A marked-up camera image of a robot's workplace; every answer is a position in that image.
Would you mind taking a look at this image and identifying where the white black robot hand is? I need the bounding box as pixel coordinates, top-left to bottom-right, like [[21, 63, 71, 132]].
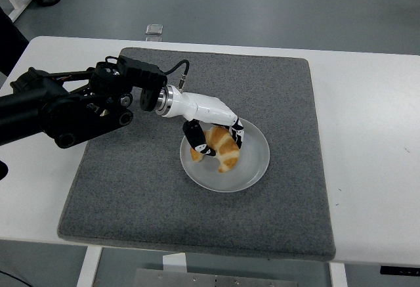
[[167, 90, 246, 158]]

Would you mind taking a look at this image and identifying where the golden croissant bread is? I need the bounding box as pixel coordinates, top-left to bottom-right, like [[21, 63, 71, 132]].
[[190, 125, 242, 173]]

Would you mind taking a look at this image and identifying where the round grey plate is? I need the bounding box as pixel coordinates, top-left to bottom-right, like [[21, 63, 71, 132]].
[[179, 115, 271, 194]]

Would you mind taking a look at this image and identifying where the grey felt mat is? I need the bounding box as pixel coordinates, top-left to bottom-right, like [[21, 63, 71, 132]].
[[56, 47, 337, 263]]

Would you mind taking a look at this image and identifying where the white table leg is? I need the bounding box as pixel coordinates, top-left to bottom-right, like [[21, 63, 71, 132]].
[[161, 253, 188, 273], [75, 245, 104, 287], [328, 261, 349, 287]]

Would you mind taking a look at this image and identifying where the black bulky object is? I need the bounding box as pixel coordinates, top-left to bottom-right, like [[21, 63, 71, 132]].
[[0, 5, 30, 78]]

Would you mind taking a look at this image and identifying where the black table control panel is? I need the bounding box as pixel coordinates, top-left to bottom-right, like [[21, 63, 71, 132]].
[[380, 265, 420, 276]]

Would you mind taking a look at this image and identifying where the black floor cable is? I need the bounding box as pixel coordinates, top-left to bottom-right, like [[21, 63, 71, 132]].
[[0, 269, 26, 287]]

